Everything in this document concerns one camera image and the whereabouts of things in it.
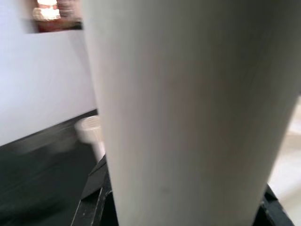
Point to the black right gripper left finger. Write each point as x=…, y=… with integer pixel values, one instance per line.
x=96, y=202

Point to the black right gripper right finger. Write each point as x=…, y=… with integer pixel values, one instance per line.
x=275, y=209

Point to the white plastic children table top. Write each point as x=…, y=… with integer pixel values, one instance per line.
x=90, y=134

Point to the white plastic table leg tube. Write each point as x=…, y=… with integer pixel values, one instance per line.
x=188, y=106

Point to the black tablecloth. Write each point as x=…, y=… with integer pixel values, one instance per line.
x=35, y=176

